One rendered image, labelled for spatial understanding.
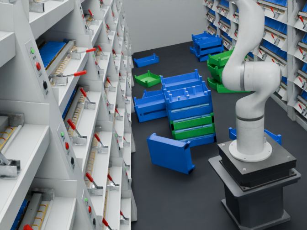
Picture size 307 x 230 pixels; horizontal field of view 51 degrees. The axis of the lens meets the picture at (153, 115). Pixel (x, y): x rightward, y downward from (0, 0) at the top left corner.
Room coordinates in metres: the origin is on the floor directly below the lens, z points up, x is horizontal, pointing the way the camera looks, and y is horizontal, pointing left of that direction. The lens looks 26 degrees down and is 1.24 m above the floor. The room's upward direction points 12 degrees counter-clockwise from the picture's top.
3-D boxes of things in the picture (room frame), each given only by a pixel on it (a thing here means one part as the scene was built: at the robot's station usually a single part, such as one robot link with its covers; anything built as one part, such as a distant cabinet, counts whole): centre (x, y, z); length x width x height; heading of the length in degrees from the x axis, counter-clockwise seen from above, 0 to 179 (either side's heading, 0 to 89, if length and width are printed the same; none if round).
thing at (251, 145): (1.22, -0.41, 0.47); 0.19 x 0.19 x 0.18
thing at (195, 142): (2.04, -0.25, 0.04); 0.30 x 0.20 x 0.08; 88
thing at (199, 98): (2.04, -0.25, 0.36); 0.30 x 0.20 x 0.08; 88
